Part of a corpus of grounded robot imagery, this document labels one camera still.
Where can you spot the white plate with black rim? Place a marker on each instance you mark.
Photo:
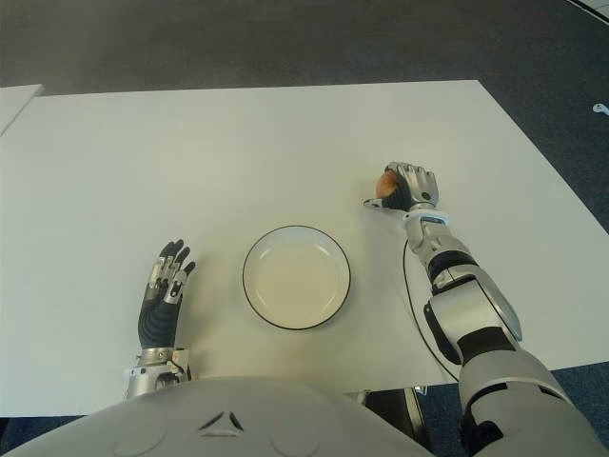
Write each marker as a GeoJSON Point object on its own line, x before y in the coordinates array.
{"type": "Point", "coordinates": [297, 278]}

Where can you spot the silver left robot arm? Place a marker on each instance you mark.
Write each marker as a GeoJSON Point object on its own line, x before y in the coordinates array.
{"type": "Point", "coordinates": [145, 378]}

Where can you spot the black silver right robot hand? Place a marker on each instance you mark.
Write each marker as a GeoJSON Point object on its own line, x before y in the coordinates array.
{"type": "Point", "coordinates": [421, 185]}

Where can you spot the silver robot torso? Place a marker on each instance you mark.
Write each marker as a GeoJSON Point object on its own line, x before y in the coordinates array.
{"type": "Point", "coordinates": [214, 419]}

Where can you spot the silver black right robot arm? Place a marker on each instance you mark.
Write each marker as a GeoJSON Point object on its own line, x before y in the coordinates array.
{"type": "Point", "coordinates": [480, 304]}

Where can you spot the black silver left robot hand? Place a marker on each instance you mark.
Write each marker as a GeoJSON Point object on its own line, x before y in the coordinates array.
{"type": "Point", "coordinates": [154, 323]}

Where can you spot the black table frame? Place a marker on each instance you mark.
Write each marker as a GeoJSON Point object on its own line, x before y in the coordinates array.
{"type": "Point", "coordinates": [409, 404]}

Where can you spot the red yellow apple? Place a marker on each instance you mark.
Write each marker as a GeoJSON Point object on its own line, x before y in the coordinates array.
{"type": "Point", "coordinates": [386, 183]}

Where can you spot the small white floor object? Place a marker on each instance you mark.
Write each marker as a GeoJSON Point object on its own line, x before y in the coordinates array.
{"type": "Point", "coordinates": [600, 109]}

